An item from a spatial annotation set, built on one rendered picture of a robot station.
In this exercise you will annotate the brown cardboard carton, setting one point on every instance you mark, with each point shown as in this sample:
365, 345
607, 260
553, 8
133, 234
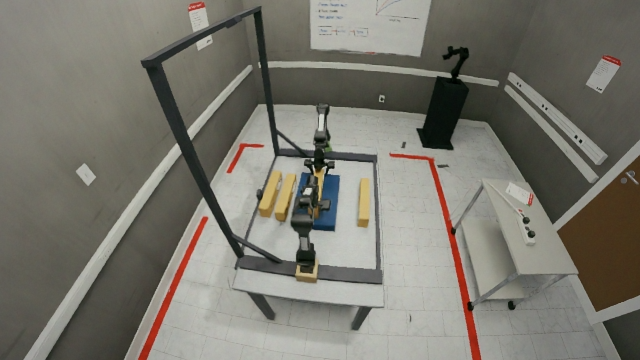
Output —
267, 203
320, 174
285, 198
364, 202

